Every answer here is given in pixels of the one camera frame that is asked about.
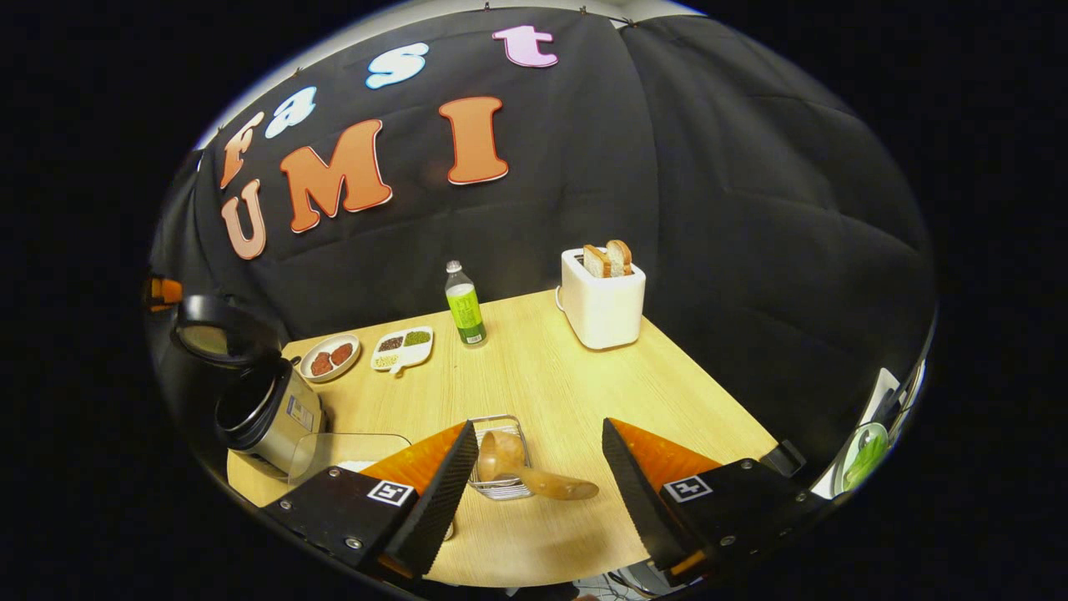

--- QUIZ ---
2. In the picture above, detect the white divided bean dish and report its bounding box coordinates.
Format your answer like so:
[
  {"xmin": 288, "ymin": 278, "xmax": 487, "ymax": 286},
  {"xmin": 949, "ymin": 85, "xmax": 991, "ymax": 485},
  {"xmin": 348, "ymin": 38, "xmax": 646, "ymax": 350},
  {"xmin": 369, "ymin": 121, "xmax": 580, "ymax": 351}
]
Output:
[{"xmin": 370, "ymin": 326, "xmax": 435, "ymax": 377}]

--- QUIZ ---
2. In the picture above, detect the round plate with red meat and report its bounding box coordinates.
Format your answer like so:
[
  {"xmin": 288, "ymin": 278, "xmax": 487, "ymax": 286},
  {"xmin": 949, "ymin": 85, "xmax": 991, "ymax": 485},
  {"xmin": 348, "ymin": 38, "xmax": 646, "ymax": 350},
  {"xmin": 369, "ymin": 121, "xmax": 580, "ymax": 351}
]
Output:
[{"xmin": 299, "ymin": 333, "xmax": 361, "ymax": 383}]

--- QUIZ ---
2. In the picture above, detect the black steel rice cooker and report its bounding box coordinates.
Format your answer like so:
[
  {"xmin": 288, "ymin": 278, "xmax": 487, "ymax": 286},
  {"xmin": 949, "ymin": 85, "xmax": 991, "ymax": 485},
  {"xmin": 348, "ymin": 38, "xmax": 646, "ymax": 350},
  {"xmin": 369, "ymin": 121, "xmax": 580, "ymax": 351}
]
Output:
[{"xmin": 171, "ymin": 294, "xmax": 328, "ymax": 479}]

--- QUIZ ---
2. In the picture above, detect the wooden spoon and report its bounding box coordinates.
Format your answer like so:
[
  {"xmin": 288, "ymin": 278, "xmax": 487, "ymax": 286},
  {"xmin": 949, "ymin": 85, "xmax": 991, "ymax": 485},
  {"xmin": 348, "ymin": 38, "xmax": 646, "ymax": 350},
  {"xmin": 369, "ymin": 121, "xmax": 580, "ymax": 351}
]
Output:
[{"xmin": 477, "ymin": 430, "xmax": 600, "ymax": 502}]

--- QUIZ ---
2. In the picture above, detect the green and white object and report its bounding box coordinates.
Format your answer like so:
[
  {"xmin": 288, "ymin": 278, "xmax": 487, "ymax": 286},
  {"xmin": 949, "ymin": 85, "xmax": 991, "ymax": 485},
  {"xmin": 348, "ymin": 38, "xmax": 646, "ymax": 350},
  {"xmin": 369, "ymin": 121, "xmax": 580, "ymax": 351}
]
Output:
[{"xmin": 834, "ymin": 422, "xmax": 892, "ymax": 493}]

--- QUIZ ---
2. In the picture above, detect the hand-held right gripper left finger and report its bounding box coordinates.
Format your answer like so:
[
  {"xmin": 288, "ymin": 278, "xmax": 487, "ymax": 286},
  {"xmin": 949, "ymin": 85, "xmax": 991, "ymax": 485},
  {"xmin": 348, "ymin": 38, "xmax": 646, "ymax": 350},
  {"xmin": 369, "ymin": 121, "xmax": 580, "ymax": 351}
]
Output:
[{"xmin": 263, "ymin": 420, "xmax": 481, "ymax": 581}]

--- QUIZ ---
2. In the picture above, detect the white toaster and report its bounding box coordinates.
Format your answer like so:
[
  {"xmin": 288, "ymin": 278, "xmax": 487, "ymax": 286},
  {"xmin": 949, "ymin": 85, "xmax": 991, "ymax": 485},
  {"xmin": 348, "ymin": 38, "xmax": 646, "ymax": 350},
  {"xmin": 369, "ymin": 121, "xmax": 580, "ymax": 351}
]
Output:
[{"xmin": 556, "ymin": 248, "xmax": 647, "ymax": 351}]

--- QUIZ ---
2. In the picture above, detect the black backdrop cloth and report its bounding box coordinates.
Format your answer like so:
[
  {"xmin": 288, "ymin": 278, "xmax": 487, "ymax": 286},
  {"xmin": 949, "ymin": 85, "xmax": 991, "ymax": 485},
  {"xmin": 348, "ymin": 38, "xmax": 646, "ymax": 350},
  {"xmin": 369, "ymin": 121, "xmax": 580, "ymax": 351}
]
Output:
[{"xmin": 150, "ymin": 7, "xmax": 937, "ymax": 502}]

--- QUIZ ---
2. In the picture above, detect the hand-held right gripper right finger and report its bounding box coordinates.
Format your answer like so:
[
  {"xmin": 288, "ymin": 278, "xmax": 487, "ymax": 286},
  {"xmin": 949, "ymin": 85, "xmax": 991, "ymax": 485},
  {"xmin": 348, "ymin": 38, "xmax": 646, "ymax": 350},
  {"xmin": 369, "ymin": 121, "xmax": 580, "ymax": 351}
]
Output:
[{"xmin": 602, "ymin": 417, "xmax": 836, "ymax": 586}]

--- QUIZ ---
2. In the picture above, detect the metal wire chopstick holder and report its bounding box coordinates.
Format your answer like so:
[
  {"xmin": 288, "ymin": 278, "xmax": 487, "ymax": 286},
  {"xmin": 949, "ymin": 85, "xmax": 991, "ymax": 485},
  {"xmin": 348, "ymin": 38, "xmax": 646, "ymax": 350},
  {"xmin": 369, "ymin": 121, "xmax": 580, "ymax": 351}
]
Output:
[{"xmin": 467, "ymin": 415, "xmax": 536, "ymax": 502}]

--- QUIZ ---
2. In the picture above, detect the small black block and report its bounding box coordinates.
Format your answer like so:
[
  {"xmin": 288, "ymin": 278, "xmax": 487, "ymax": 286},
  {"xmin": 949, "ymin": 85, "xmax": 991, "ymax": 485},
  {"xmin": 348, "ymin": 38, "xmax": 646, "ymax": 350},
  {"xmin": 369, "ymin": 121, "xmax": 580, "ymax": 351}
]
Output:
[{"xmin": 761, "ymin": 440, "xmax": 809, "ymax": 479}]

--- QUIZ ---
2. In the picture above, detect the green label drink bottle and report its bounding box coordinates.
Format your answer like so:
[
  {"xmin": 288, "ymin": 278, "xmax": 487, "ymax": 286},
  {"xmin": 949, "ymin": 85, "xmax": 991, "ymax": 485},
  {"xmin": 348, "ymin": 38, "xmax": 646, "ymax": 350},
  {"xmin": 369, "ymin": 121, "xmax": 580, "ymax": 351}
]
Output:
[{"xmin": 444, "ymin": 260, "xmax": 488, "ymax": 347}]

